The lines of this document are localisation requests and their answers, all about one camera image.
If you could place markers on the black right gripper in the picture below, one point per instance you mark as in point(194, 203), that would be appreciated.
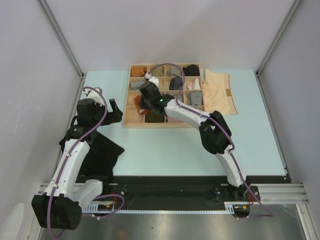
point(143, 104)

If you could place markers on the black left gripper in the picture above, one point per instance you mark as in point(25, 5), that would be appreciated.
point(112, 117)

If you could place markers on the orange and cream underwear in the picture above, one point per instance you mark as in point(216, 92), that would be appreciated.
point(137, 102)

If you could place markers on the black garment pile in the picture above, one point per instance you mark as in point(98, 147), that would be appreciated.
point(101, 158)

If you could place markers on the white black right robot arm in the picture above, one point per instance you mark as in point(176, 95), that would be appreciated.
point(214, 132)

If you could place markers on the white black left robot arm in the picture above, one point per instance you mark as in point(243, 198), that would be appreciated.
point(64, 199)

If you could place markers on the dark green rolled underwear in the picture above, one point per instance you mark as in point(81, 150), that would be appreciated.
point(153, 117)

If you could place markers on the grey rolled underwear middle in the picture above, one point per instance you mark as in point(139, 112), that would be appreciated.
point(176, 96)

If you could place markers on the grey rolled underwear left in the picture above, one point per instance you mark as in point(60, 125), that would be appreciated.
point(134, 85)

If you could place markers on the navy striped rolled underwear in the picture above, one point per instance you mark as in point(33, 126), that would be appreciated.
point(176, 83)

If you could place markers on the olive rolled underwear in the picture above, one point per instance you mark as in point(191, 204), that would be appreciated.
point(159, 71)

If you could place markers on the grey rolled underwear top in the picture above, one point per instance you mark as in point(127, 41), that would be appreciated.
point(173, 71)

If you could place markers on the orange rolled underwear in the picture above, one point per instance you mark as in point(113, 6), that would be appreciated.
point(138, 71)

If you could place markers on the grey striped rolled underwear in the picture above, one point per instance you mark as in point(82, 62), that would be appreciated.
point(195, 98)

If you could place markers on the pink white rolled underwear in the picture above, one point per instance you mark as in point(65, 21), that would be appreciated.
point(194, 85)

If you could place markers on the black rolled underwear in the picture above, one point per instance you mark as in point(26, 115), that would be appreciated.
point(191, 70)

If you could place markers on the peach underwear flat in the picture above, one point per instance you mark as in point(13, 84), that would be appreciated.
point(217, 94)

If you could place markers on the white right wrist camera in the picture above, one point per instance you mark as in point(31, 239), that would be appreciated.
point(153, 79)

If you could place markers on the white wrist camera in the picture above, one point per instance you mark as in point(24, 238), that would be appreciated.
point(153, 79)
point(95, 95)

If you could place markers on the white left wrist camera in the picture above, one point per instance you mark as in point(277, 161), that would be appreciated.
point(95, 95)

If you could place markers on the aluminium corner post left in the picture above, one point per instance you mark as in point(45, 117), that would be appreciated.
point(49, 15)

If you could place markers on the aluminium corner post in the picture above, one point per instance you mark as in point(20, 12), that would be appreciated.
point(49, 15)
point(278, 36)

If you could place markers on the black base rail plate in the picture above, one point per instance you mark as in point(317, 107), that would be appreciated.
point(172, 190)

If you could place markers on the white slotted cable duct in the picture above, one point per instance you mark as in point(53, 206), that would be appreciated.
point(101, 208)

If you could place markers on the aluminium frame profile front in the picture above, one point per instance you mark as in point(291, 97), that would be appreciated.
point(266, 193)

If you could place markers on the aluminium corner post right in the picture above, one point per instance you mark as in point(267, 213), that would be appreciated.
point(278, 36)

